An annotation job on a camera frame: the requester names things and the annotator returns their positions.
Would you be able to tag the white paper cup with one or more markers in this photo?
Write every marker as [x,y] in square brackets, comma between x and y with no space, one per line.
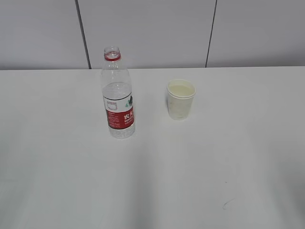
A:
[180,98]

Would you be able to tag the clear red-label water bottle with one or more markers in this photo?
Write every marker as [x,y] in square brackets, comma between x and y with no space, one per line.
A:
[117,94]

